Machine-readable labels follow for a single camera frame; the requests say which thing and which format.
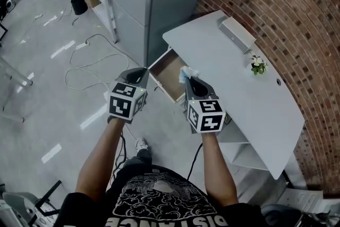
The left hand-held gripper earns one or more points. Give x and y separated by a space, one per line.
120 109

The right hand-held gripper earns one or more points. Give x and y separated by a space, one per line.
210 117

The clear plastic bag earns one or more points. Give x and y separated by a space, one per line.
187 74

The white wooden drawer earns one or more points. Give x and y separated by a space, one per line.
168 71

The person's right forearm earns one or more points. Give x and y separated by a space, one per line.
217 167

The person's left forearm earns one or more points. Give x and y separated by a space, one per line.
98 162

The white curved desk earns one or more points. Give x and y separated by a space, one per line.
239 101

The person's left white sneaker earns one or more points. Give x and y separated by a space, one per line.
140 144

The black trousers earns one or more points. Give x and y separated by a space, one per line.
138 160

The small potted flower plant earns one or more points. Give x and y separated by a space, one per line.
259 66

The small white power strip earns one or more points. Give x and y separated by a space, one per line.
81 45

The beige speaker box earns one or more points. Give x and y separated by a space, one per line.
236 33

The black printed t-shirt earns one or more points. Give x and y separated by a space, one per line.
159 199

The black waste bin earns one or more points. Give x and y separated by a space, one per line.
79 5

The black metal stand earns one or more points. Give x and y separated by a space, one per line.
47 194

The white door panel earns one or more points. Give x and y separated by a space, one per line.
300 199

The grey plastic chair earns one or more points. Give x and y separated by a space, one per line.
18 207

